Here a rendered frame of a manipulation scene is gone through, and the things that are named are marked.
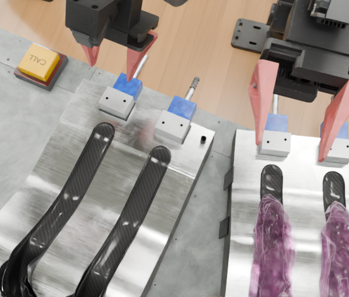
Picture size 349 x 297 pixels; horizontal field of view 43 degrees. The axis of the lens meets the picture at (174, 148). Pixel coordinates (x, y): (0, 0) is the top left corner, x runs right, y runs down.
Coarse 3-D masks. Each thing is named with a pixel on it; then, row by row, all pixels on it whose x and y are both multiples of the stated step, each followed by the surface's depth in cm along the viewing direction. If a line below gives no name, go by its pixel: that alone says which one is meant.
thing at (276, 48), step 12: (264, 48) 44; (276, 48) 44; (288, 48) 44; (300, 48) 43; (312, 48) 43; (276, 60) 46; (288, 60) 44; (348, 60) 43; (348, 72) 43; (324, 84) 48
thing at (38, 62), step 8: (32, 48) 88; (40, 48) 88; (24, 56) 88; (32, 56) 88; (40, 56) 88; (48, 56) 88; (56, 56) 88; (24, 64) 87; (32, 64) 87; (40, 64) 87; (48, 64) 87; (56, 64) 89; (24, 72) 89; (32, 72) 87; (40, 72) 87; (48, 72) 88
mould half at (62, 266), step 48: (96, 96) 79; (48, 144) 76; (144, 144) 76; (192, 144) 76; (48, 192) 74; (96, 192) 74; (0, 240) 66; (96, 240) 69; (144, 240) 71; (48, 288) 64; (144, 288) 66
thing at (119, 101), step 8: (144, 56) 81; (144, 64) 81; (136, 72) 80; (120, 80) 79; (136, 80) 79; (112, 88) 77; (120, 88) 78; (128, 88) 78; (136, 88) 78; (104, 96) 76; (112, 96) 76; (120, 96) 76; (128, 96) 76; (136, 96) 79; (104, 104) 76; (112, 104) 76; (120, 104) 76; (128, 104) 76; (104, 112) 79; (112, 112) 77; (120, 112) 75; (128, 112) 77
